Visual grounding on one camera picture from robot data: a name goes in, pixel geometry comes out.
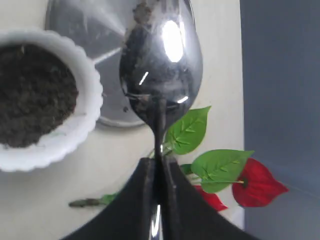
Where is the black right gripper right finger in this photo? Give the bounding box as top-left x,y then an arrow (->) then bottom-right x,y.
162,157 -> 256,240

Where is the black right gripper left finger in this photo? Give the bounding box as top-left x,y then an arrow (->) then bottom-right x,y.
64,158 -> 156,240

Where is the artificial red anthurium plant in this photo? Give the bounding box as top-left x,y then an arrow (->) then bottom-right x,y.
68,105 -> 290,213

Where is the silver metal spork spoon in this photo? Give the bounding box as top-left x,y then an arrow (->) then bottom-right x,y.
119,0 -> 203,240

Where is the white scalloped flower pot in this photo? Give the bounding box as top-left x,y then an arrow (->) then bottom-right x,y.
0,27 -> 103,172

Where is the dark soil in pot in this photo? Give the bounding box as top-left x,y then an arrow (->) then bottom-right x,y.
0,44 -> 79,148

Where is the round stainless steel plate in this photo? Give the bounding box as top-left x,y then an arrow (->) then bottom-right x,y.
45,0 -> 144,128

